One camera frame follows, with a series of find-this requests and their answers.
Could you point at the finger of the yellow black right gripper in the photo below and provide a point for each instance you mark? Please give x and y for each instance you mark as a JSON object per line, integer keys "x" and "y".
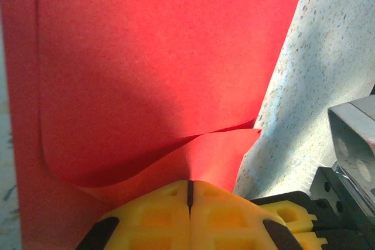
{"x": 293, "y": 212}
{"x": 312, "y": 241}

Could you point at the red paper sheet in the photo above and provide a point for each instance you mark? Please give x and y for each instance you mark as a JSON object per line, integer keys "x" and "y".
{"x": 146, "y": 56}

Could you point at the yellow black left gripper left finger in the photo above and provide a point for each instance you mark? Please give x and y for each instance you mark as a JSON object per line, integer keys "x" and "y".
{"x": 146, "y": 226}

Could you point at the grey metal bracket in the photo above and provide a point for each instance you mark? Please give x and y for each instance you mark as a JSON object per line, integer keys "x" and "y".
{"x": 351, "y": 133}

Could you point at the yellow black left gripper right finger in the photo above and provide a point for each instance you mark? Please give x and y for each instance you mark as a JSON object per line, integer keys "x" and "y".
{"x": 228, "y": 226}

